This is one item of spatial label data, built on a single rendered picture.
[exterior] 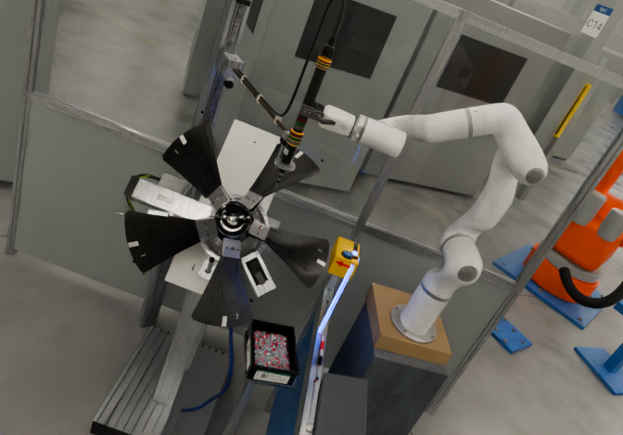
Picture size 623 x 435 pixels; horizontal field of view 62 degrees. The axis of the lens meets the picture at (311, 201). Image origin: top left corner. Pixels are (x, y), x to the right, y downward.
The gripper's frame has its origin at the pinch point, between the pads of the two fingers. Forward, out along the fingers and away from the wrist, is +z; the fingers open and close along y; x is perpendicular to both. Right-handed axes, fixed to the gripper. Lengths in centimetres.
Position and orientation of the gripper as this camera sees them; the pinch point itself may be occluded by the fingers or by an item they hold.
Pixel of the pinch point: (307, 107)
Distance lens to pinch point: 160.4
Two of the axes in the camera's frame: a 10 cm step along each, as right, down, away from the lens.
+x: 3.5, -8.2, -4.5
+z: -9.3, -3.7, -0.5
